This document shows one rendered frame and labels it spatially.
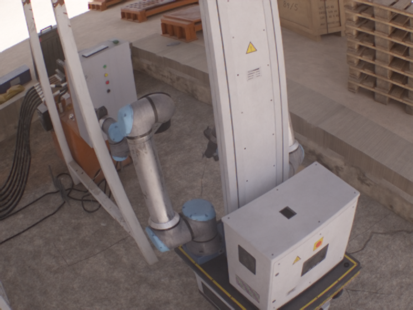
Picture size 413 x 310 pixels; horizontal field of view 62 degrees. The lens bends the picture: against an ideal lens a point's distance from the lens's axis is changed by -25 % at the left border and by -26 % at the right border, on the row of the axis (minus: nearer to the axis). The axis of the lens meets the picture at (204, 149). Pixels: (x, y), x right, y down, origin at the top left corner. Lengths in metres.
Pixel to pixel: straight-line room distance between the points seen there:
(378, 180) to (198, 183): 1.46
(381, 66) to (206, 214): 2.16
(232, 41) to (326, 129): 1.77
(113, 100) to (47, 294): 1.46
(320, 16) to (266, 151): 3.32
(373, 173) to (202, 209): 1.45
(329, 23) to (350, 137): 2.31
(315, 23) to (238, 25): 3.41
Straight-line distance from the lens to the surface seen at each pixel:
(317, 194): 1.86
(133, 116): 1.72
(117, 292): 2.65
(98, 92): 2.62
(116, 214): 2.82
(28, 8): 2.94
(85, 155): 3.37
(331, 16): 5.18
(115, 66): 2.63
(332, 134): 3.16
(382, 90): 3.67
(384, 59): 3.54
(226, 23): 1.54
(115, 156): 2.30
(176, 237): 2.02
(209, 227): 2.08
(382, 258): 2.74
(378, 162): 2.96
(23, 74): 5.41
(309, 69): 4.20
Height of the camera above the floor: 2.06
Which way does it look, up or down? 34 degrees down
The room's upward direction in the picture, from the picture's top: 8 degrees counter-clockwise
